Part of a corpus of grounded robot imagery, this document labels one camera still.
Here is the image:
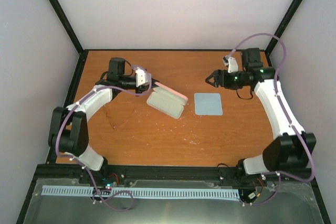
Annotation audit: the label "pink glasses case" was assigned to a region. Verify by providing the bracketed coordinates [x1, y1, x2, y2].
[146, 82, 188, 119]

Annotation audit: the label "light blue cleaning cloth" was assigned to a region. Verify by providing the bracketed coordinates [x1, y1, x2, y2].
[194, 93, 223, 116]

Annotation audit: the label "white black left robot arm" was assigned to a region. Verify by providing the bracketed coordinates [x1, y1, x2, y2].
[48, 57, 159, 184]

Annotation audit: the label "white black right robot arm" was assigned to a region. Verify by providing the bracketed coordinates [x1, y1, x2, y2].
[205, 48, 317, 182]

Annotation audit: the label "clear plastic front sheet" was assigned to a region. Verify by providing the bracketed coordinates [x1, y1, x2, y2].
[28, 179, 323, 223]

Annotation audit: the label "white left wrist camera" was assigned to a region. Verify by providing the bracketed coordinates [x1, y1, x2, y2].
[131, 65, 151, 87]

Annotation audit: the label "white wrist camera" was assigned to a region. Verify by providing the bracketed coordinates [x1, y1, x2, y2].
[223, 55, 238, 73]
[131, 65, 151, 87]

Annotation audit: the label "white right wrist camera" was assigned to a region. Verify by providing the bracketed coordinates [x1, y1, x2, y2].
[223, 55, 238, 73]

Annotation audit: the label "thin red frame sunglasses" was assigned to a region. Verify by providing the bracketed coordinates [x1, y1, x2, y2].
[103, 97, 136, 130]

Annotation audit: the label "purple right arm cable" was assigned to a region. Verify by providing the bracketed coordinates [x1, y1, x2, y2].
[227, 33, 316, 207]

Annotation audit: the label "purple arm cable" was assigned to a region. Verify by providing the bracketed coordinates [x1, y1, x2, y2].
[55, 63, 153, 212]
[227, 33, 316, 207]

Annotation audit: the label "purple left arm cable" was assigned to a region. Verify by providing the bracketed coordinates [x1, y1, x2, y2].
[55, 63, 153, 212]

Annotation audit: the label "black enclosure frame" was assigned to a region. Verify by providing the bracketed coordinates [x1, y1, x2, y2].
[17, 0, 330, 223]

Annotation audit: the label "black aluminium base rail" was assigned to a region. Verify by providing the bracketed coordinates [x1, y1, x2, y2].
[35, 164, 314, 189]

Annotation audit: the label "light blue slotted cable duct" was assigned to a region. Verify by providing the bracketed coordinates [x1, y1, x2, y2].
[40, 185, 240, 201]

